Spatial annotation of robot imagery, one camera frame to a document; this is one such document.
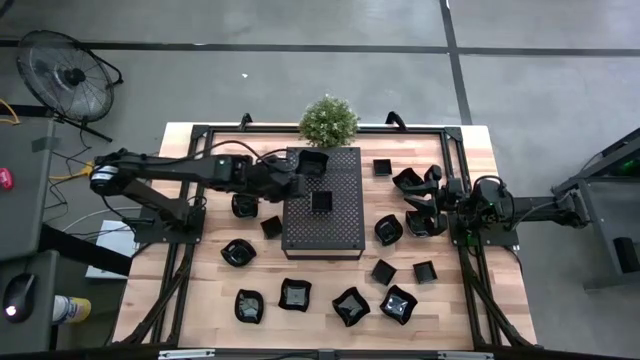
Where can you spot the glossy black rounded square plate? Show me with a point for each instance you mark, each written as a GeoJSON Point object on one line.
{"type": "Point", "coordinates": [249, 306]}

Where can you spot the grey metal equipment stand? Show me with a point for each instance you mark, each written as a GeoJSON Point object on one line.
{"type": "Point", "coordinates": [600, 210]}

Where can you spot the black perforated metal riser shelf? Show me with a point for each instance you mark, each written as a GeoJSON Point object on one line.
{"type": "Point", "coordinates": [350, 160]}

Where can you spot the glossy black wavy square plate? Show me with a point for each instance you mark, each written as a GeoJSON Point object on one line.
{"type": "Point", "coordinates": [398, 304]}
{"type": "Point", "coordinates": [351, 306]}
{"type": "Point", "coordinates": [295, 294]}

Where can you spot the white box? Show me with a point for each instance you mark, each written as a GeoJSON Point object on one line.
{"type": "Point", "coordinates": [117, 240]}

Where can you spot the grey side desk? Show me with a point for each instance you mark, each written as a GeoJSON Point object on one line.
{"type": "Point", "coordinates": [45, 280]}
{"type": "Point", "coordinates": [25, 210]}

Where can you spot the white spray can yellow cap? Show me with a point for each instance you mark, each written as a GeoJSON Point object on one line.
{"type": "Point", "coordinates": [70, 309]}

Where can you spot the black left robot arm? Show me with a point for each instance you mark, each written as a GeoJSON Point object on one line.
{"type": "Point", "coordinates": [165, 167]}

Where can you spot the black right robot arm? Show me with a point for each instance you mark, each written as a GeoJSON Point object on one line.
{"type": "Point", "coordinates": [540, 206]}

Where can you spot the black floor fan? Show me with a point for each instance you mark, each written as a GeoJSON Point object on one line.
{"type": "Point", "coordinates": [74, 76]}

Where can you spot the small black square plate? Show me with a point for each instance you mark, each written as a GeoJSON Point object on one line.
{"type": "Point", "coordinates": [321, 201]}
{"type": "Point", "coordinates": [425, 272]}
{"type": "Point", "coordinates": [383, 272]}
{"type": "Point", "coordinates": [382, 167]}
{"type": "Point", "coordinates": [271, 227]}

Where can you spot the black metal table frame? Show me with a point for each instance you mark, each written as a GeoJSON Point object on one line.
{"type": "Point", "coordinates": [270, 129]}

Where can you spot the black deep wavy square plate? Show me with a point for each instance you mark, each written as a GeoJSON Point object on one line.
{"type": "Point", "coordinates": [312, 162]}
{"type": "Point", "coordinates": [404, 176]}

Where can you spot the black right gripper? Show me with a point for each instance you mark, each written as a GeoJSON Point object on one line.
{"type": "Point", "coordinates": [450, 200]}

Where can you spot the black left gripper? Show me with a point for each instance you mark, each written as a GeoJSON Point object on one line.
{"type": "Point", "coordinates": [272, 181]}

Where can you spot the black box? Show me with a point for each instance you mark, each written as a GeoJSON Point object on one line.
{"type": "Point", "coordinates": [626, 255]}

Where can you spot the silver aluminium bracket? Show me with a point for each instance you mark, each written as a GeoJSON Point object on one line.
{"type": "Point", "coordinates": [465, 355]}
{"type": "Point", "coordinates": [186, 354]}

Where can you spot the black computer mouse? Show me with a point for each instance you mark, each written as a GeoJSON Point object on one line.
{"type": "Point", "coordinates": [19, 295]}

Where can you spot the potted green artificial plant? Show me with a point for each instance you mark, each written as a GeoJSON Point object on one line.
{"type": "Point", "coordinates": [328, 122]}

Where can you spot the black metal beam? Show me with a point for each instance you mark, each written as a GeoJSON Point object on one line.
{"type": "Point", "coordinates": [85, 250]}

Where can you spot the red button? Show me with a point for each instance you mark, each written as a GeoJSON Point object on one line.
{"type": "Point", "coordinates": [5, 179]}

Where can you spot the black rounded pointed-corner plate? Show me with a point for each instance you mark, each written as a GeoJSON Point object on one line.
{"type": "Point", "coordinates": [238, 252]}
{"type": "Point", "coordinates": [416, 224]}
{"type": "Point", "coordinates": [244, 205]}
{"type": "Point", "coordinates": [388, 229]}

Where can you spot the black table clamp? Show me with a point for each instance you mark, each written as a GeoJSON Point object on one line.
{"type": "Point", "coordinates": [245, 120]}
{"type": "Point", "coordinates": [396, 120]}

